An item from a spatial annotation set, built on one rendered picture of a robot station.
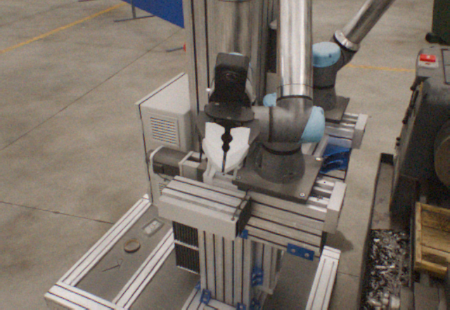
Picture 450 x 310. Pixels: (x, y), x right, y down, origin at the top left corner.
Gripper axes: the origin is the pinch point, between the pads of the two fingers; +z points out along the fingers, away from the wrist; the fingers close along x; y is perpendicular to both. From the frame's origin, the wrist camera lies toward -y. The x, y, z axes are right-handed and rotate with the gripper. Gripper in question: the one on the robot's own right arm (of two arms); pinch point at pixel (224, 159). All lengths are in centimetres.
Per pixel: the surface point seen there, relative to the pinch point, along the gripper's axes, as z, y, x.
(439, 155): -78, 41, -77
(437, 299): -28, 54, -61
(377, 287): -60, 92, -68
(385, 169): -144, 94, -97
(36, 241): -131, 177, 105
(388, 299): -27, 56, -49
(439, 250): -51, 60, -74
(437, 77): -107, 23, -81
